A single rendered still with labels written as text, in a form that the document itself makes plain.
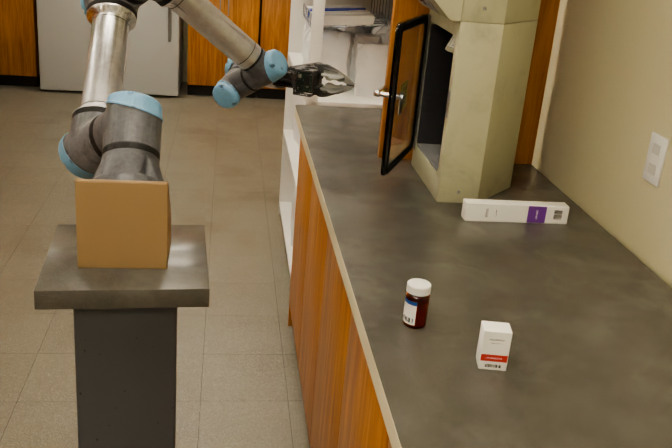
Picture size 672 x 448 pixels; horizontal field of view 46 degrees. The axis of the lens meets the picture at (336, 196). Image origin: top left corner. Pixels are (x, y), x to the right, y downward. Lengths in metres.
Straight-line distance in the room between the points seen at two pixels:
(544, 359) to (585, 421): 0.17
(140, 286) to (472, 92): 0.97
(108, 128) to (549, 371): 0.97
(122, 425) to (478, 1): 1.26
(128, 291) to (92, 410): 0.32
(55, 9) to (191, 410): 4.71
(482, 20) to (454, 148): 0.33
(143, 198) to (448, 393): 0.69
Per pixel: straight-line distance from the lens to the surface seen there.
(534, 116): 2.51
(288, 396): 2.90
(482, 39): 2.01
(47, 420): 2.84
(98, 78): 1.85
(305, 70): 2.11
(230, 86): 2.11
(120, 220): 1.58
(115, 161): 1.60
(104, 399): 1.74
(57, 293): 1.55
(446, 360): 1.38
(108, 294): 1.55
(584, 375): 1.42
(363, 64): 3.28
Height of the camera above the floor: 1.64
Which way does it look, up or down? 20 degrees down
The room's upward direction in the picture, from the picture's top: 5 degrees clockwise
